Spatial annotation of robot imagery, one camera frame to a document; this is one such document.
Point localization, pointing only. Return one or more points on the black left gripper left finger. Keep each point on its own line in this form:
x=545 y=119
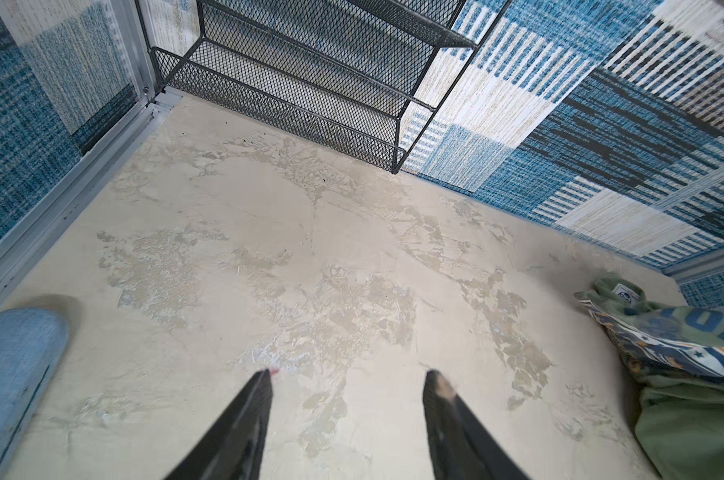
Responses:
x=234 y=446

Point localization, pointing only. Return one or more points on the green graphic t-shirt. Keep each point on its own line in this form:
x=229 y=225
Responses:
x=676 y=355

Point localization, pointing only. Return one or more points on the light blue fabric pouch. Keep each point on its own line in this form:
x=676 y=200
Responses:
x=32 y=343

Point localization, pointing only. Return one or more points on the black mesh shelf rack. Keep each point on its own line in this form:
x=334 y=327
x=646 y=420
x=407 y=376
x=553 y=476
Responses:
x=365 y=78

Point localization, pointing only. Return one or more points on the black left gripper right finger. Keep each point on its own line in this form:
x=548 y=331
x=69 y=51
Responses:
x=460 y=446

